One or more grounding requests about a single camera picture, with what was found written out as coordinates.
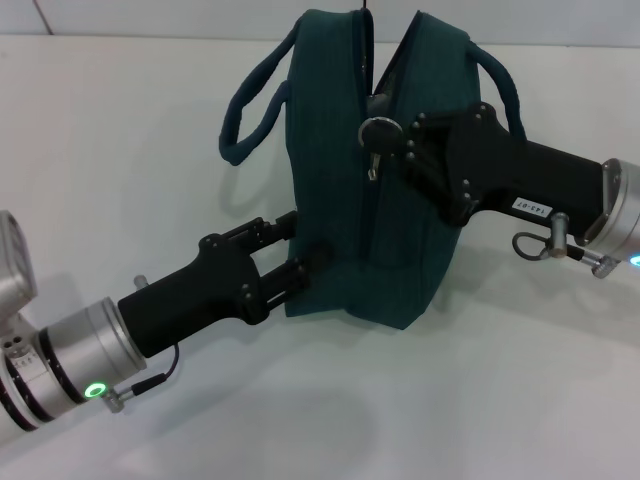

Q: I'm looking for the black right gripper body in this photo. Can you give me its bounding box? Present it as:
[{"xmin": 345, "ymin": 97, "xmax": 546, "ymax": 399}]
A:
[{"xmin": 446, "ymin": 101, "xmax": 610, "ymax": 240}]

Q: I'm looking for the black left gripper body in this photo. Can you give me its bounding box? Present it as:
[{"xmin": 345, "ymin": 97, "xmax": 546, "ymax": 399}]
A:
[{"xmin": 116, "ymin": 232, "xmax": 262, "ymax": 360}]

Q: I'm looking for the silver zipper pull ring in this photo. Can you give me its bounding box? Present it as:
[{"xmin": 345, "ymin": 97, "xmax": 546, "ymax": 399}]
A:
[{"xmin": 357, "ymin": 116, "xmax": 405, "ymax": 181}]

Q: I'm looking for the dark teal fabric bag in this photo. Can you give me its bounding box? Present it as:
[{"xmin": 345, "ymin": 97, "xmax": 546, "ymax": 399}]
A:
[{"xmin": 218, "ymin": 8, "xmax": 526, "ymax": 332}]

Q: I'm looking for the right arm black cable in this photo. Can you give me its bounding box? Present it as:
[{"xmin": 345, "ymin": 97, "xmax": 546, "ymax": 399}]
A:
[{"xmin": 512, "ymin": 212, "xmax": 627, "ymax": 277}]

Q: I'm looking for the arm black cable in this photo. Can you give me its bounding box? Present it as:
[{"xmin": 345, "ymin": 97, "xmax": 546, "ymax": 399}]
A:
[
  {"xmin": 512, "ymin": 212, "xmax": 627, "ymax": 277},
  {"xmin": 133, "ymin": 343, "xmax": 182, "ymax": 397}
]

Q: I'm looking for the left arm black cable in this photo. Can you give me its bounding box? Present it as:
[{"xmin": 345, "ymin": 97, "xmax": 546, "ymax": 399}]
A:
[{"xmin": 133, "ymin": 343, "xmax": 182, "ymax": 397}]

